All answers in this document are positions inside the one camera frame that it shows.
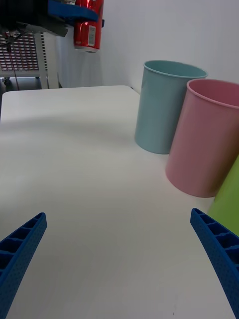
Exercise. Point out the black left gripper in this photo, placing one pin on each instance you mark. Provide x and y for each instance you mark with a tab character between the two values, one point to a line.
22	11

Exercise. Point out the white workbench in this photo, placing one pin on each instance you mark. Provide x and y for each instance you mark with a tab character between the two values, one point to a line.
41	62

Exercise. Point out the red drink can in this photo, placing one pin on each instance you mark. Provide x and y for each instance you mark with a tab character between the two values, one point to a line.
85	35

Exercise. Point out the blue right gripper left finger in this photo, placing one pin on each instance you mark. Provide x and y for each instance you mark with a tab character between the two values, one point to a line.
22	254

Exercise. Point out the red parts drawer cabinet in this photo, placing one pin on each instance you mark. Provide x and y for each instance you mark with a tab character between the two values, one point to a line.
23	54

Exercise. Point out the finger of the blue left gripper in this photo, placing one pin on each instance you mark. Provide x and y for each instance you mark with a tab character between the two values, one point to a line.
102	23

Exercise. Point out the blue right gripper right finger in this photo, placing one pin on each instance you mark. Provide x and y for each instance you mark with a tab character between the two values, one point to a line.
219	256

